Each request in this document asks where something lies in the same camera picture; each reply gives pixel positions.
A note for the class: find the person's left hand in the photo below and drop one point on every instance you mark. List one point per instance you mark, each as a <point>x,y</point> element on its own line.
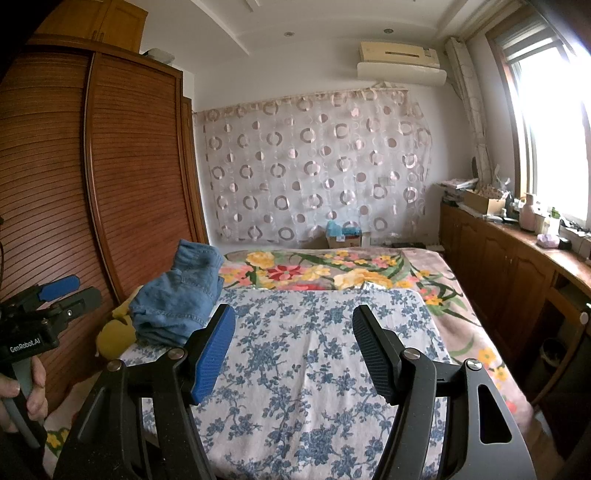
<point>38,387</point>

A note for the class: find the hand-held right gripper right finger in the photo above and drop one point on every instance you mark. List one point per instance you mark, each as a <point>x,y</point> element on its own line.
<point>374,350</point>

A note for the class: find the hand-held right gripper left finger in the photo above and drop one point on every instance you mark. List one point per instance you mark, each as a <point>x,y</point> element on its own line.
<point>214,355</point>

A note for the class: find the pink bottle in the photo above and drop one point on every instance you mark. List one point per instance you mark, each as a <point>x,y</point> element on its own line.
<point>531,214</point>

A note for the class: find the white box on wardrobe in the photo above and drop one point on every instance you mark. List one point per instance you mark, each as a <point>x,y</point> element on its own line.
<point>160,56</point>

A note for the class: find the purple pouch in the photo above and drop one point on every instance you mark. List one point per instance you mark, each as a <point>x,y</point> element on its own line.
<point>547,240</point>

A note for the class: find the circle patterned sheer curtain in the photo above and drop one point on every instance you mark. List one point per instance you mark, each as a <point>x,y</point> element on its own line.
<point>300,175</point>

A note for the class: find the stack of papers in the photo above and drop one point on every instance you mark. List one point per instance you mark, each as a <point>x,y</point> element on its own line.
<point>455,188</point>

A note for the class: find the yellow plush toy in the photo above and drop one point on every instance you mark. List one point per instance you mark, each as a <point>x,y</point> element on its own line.
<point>113,337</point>

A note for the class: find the small black box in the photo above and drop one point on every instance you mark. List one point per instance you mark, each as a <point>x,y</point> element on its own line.
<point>566,243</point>

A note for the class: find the wooden overhead cabinet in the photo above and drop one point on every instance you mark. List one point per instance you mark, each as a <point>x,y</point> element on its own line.
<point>92,21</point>

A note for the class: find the window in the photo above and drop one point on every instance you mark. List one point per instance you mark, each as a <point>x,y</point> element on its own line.
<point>549,124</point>

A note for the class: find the wooden sideboard cabinet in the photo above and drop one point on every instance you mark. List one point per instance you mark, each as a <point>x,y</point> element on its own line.
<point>498,267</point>

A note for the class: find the wall air conditioner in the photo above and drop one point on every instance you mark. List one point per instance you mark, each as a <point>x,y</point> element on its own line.
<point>399,62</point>

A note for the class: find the light blue denim pants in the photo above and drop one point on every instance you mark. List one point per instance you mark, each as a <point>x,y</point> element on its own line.
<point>175,304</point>

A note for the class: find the cardboard box with blue items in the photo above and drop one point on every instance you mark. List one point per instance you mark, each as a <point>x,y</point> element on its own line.
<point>344,236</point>

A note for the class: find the pink floral blanket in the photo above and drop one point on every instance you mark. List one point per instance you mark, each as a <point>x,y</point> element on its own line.
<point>461,295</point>

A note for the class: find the blue floral white sheet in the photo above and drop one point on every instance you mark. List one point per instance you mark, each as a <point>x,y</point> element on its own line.
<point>300,346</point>

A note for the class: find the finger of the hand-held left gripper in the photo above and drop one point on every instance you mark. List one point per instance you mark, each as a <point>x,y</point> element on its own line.
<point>57,287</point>
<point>83,302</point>

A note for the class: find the wooden slatted wardrobe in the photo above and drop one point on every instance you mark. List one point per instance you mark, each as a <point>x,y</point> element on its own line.
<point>138,161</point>

